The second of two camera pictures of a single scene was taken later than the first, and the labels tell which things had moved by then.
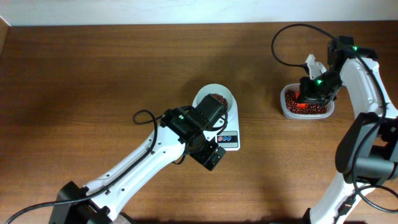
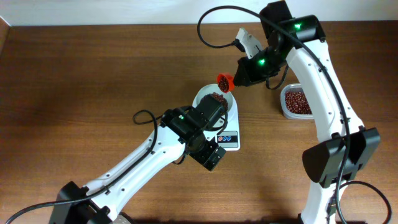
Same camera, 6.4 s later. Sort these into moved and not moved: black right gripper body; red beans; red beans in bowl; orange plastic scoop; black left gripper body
Moved: black right gripper body; orange plastic scoop
Not moved: red beans; black left gripper body; red beans in bowl
